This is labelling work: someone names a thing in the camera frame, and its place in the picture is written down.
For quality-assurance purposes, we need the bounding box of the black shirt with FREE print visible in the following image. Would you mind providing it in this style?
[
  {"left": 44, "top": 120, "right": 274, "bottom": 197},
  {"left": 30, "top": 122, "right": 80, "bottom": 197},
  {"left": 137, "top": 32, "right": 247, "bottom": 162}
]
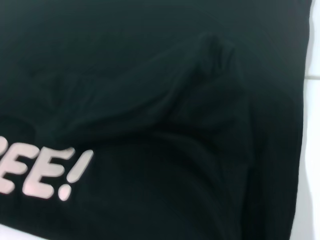
[{"left": 0, "top": 0, "right": 315, "bottom": 240}]

